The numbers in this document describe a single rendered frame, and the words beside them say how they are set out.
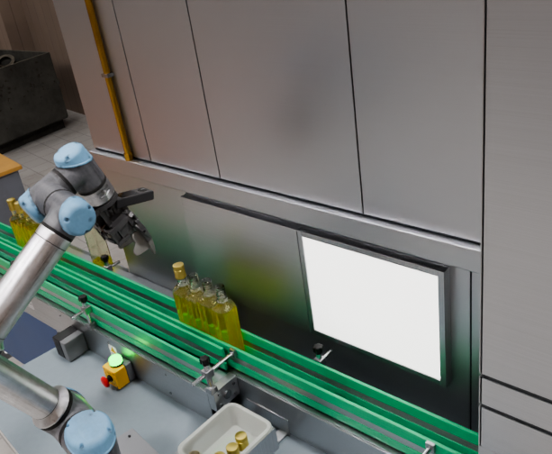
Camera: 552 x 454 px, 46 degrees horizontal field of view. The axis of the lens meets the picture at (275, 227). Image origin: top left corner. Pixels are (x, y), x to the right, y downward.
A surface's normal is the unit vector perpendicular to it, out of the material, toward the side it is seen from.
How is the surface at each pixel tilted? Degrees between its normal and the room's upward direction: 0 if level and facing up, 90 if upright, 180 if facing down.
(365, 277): 90
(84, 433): 10
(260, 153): 90
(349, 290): 90
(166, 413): 0
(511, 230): 90
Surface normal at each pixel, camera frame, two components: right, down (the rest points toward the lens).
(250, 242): -0.65, 0.44
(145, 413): -0.14, -0.87
